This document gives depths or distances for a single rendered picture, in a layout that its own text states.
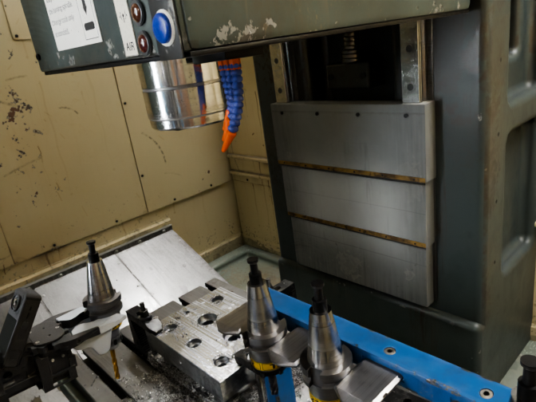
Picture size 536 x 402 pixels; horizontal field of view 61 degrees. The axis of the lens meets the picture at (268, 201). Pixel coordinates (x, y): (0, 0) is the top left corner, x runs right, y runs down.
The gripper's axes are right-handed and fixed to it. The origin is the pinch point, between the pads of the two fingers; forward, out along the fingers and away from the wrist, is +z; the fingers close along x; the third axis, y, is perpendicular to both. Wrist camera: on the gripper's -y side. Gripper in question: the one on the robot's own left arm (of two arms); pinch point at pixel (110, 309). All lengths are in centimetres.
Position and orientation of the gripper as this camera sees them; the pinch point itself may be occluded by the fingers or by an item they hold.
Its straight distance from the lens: 87.2
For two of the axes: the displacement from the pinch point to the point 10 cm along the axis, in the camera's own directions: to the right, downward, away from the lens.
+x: 6.8, 1.6, -7.1
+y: 0.8, 9.5, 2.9
